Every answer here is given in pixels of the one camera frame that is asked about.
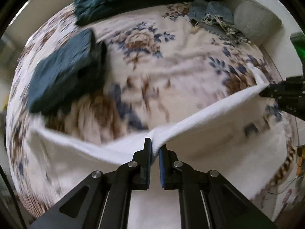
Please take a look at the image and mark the folded dark blue pants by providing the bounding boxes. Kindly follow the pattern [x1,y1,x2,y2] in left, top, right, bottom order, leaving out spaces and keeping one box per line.
[27,28,107,115]

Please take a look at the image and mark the light blue denim shorts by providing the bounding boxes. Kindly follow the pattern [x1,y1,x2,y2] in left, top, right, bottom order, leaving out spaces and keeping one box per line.
[188,0,250,44]

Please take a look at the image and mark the grey pillow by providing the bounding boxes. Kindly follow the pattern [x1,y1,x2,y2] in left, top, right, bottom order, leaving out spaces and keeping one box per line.
[234,0,282,47]

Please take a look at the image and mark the white pants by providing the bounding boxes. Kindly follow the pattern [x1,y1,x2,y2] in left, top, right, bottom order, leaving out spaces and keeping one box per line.
[28,66,288,229]

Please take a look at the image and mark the floral bed blanket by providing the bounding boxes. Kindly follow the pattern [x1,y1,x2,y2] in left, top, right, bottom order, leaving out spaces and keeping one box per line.
[6,3,295,218]

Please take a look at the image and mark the white headboard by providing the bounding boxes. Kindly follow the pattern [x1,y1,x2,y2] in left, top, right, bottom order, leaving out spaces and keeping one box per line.
[225,0,303,82]

